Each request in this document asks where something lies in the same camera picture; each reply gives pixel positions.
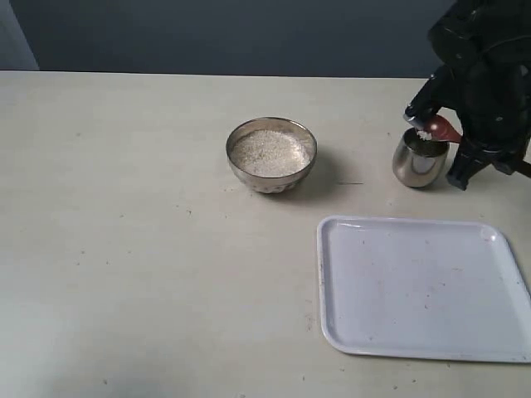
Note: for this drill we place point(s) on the steel bowl of rice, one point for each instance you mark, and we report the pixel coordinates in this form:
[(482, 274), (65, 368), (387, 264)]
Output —
[(271, 155)]

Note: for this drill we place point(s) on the small steel cup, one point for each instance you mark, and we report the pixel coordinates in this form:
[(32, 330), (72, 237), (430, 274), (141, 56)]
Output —
[(417, 162)]

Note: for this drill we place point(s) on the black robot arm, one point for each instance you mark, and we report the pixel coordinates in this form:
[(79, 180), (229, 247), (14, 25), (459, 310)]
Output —
[(486, 46)]

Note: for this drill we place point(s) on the white plastic tray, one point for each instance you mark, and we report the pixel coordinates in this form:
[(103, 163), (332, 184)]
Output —
[(437, 290)]

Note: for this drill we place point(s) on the dark red wooden spoon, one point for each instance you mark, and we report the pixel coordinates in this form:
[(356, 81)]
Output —
[(440, 129)]

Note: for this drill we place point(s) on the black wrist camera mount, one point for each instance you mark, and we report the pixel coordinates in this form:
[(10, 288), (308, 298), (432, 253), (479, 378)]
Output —
[(439, 91)]

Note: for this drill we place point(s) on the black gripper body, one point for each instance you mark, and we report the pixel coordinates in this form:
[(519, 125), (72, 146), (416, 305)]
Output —
[(494, 108)]

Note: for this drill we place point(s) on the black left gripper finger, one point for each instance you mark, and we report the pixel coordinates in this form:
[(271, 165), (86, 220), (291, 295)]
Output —
[(510, 162)]

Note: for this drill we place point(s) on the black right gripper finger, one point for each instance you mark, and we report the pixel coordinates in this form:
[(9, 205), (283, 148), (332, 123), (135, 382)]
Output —
[(468, 161)]

